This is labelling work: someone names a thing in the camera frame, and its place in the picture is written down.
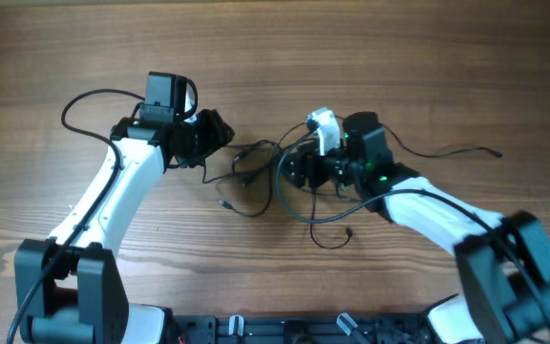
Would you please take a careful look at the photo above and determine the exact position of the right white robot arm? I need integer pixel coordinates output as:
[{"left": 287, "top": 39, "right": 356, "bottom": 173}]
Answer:
[{"left": 274, "top": 108, "right": 550, "bottom": 343}]

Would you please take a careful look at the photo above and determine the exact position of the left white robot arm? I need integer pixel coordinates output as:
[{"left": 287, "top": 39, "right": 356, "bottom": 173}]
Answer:
[{"left": 7, "top": 72, "right": 234, "bottom": 343}]

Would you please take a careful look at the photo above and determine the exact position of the right camera black cable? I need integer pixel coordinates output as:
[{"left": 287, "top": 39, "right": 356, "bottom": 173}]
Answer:
[{"left": 274, "top": 121, "right": 550, "bottom": 343}]

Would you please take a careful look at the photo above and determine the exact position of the camera black cable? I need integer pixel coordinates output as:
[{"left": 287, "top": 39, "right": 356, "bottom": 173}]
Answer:
[
  {"left": 6, "top": 75, "right": 207, "bottom": 344},
  {"left": 274, "top": 121, "right": 550, "bottom": 343}
]

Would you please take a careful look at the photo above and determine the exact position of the left camera black cable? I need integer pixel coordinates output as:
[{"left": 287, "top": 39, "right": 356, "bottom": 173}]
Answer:
[{"left": 6, "top": 75, "right": 207, "bottom": 344}]

